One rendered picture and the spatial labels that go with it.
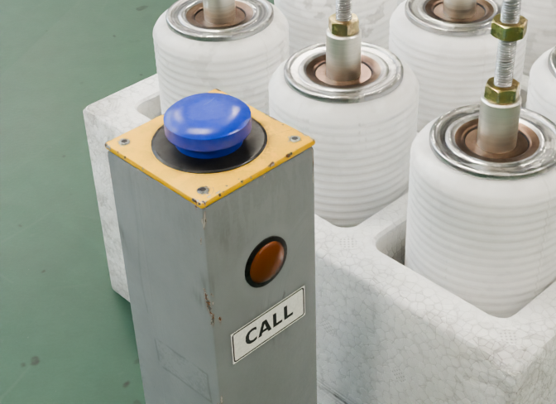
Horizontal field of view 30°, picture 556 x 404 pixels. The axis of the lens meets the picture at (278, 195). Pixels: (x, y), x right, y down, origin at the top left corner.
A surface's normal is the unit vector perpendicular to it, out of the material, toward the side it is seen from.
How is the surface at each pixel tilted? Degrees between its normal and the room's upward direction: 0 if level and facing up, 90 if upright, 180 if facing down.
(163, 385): 90
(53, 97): 0
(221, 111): 0
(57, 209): 0
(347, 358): 90
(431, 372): 90
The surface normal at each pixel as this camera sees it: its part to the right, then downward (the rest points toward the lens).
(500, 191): -0.07, -0.20
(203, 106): -0.03, -0.81
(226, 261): 0.70, 0.40
